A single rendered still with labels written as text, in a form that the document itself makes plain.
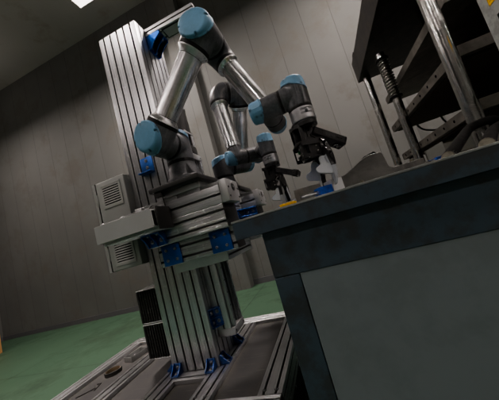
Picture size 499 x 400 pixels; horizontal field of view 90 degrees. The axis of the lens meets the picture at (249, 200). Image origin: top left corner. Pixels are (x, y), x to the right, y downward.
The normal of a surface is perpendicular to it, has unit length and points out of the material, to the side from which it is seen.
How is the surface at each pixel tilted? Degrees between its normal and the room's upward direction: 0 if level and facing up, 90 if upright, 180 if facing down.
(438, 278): 90
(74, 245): 90
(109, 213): 90
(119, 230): 90
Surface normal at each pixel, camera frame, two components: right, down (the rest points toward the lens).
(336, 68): -0.29, -0.04
